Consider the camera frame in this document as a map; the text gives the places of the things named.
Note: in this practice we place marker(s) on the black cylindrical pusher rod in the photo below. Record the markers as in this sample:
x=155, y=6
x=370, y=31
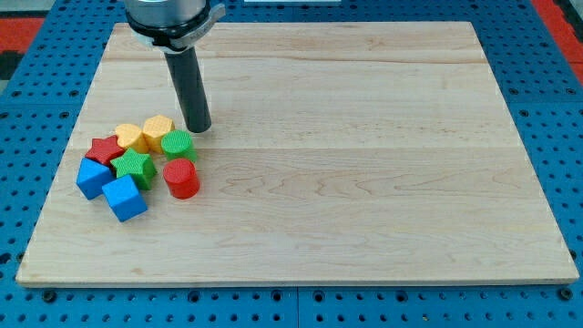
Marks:
x=188, y=84

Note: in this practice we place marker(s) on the blue cube block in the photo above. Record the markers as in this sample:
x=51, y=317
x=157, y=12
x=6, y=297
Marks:
x=124, y=199

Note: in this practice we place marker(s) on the red cylinder block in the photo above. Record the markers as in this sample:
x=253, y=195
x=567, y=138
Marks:
x=181, y=178

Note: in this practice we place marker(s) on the blue triangular block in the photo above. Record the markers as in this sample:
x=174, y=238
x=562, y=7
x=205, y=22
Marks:
x=91, y=177

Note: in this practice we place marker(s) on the yellow heart block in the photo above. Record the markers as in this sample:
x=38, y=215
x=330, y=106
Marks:
x=130, y=136

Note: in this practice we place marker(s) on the green star block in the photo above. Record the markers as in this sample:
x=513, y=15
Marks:
x=139, y=166

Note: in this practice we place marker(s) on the green cylinder block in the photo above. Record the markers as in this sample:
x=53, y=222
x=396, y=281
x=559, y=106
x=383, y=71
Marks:
x=178, y=144

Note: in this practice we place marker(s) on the light wooden board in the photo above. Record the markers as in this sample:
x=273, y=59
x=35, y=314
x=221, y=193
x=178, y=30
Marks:
x=340, y=154

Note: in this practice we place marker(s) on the red star block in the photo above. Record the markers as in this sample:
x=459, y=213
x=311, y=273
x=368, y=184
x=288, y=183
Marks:
x=104, y=150

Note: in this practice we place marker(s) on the yellow hexagon block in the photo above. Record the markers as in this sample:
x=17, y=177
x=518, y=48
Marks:
x=155, y=129

